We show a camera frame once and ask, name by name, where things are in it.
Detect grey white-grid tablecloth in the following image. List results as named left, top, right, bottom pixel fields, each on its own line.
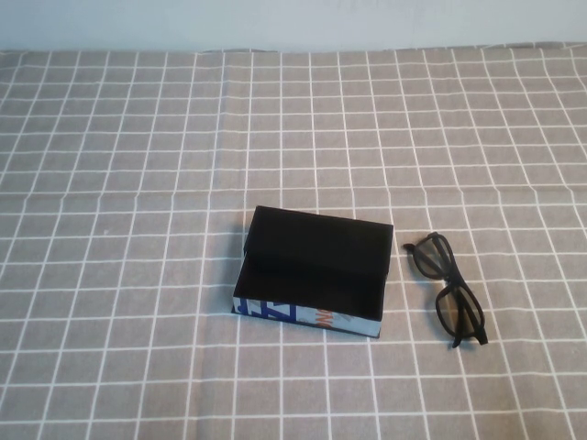
left=0, top=41, right=587, bottom=440

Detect black frame glasses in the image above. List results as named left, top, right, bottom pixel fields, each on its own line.
left=402, top=232, right=491, bottom=350

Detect black glasses case printed front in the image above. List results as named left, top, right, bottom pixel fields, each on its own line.
left=228, top=204, right=395, bottom=340

